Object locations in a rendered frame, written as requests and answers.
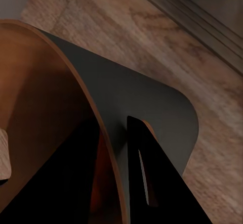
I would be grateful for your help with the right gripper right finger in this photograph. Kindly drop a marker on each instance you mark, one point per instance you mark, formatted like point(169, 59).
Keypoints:
point(176, 203)

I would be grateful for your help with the wood fireplace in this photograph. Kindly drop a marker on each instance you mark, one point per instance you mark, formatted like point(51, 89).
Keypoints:
point(216, 24)

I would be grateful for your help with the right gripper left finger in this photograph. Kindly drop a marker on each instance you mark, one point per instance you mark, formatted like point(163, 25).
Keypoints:
point(60, 191)

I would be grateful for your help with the can of soda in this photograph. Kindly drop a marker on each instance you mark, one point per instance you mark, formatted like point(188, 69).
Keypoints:
point(104, 178)

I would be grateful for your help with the trash can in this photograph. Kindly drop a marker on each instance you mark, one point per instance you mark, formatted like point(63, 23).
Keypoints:
point(48, 86)

